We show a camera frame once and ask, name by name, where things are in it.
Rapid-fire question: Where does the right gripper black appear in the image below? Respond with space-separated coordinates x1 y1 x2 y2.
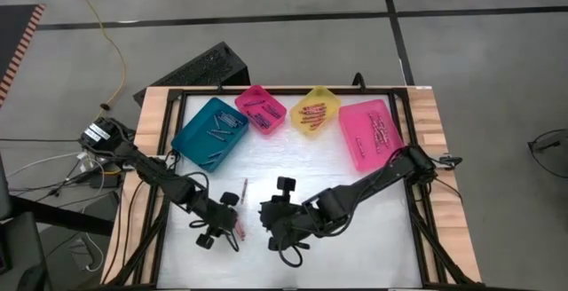
258 194 312 253

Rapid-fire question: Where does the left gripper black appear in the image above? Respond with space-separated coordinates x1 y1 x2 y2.
195 201 241 251

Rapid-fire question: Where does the blue plastic bin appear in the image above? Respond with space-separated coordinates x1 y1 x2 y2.
170 97 250 174

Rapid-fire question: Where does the yellow plastic bin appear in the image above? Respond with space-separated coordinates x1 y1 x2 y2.
290 84 343 139

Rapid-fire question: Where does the red plastic bin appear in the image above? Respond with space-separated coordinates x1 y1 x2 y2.
233 83 288 136

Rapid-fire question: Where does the black stand beam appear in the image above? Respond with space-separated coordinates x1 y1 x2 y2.
8 194 115 238

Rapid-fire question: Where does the pink plastic bin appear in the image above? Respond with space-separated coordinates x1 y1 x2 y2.
338 98 406 172

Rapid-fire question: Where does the black orange striped floor mat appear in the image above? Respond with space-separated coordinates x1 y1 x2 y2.
0 3 47 108

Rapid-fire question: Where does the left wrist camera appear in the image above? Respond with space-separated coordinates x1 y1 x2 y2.
220 191 241 208

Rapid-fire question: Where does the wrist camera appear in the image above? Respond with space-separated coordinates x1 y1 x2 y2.
220 191 241 208
276 176 297 193

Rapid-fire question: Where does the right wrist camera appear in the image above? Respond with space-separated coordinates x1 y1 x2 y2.
276 176 297 193

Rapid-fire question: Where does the black metal table frame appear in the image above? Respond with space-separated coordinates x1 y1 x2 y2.
105 85 483 291

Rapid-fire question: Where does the black cable loop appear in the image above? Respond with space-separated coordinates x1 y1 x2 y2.
351 72 368 93

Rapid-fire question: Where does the yellow cable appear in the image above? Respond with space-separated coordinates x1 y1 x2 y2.
61 0 128 111

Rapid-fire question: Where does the black floor cable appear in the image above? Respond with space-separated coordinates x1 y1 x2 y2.
526 129 568 204

